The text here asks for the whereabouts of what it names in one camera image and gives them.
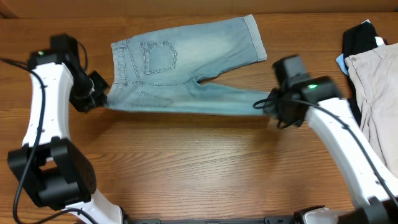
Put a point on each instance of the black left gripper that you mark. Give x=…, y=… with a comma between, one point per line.
x=96, y=93

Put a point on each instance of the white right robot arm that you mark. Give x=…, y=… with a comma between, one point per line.
x=318, y=102

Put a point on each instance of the black folded garment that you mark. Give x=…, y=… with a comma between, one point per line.
x=359, y=39

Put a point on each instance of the light blue denim shorts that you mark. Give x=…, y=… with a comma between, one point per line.
x=170, y=70

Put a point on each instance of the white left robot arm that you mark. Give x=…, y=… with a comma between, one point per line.
x=49, y=167

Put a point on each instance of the beige trousers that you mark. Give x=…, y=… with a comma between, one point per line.
x=374, y=75

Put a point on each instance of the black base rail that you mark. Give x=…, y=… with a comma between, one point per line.
x=267, y=220

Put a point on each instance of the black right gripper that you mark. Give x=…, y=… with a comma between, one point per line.
x=273, y=107

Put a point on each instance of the light blue garment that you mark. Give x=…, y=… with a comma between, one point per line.
x=340, y=60

